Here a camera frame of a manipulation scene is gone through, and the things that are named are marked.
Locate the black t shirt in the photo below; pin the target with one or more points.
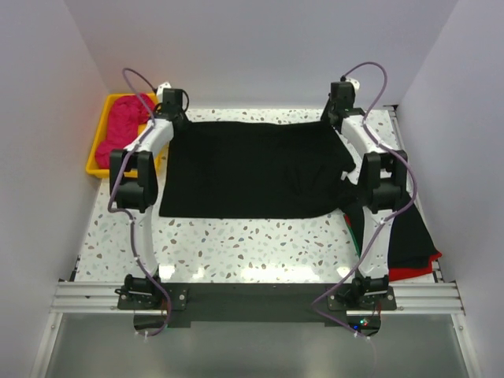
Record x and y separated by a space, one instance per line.
242 170
355 212

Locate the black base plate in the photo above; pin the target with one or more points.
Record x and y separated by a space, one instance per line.
180 304

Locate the yellow plastic bin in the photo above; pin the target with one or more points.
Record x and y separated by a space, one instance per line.
98 169

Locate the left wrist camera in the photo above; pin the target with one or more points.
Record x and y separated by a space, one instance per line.
160 90

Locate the pink crumpled t shirt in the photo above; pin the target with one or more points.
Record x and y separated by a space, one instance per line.
122 126

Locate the folded green t shirt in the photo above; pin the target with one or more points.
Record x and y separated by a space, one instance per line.
351 232

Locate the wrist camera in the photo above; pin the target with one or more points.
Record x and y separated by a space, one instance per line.
355 84
160 90

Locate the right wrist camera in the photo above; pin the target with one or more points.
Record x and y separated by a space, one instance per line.
355 84

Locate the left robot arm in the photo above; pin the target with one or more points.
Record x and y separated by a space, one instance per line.
134 191

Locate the folded red t shirt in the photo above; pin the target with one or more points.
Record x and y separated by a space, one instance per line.
411 249

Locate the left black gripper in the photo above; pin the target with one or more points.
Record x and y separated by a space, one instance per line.
179 118

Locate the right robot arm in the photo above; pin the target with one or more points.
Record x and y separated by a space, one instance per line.
381 188

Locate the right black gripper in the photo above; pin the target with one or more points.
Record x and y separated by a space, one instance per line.
331 116

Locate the folded black t shirt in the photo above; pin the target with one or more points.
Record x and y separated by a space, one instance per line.
355 212

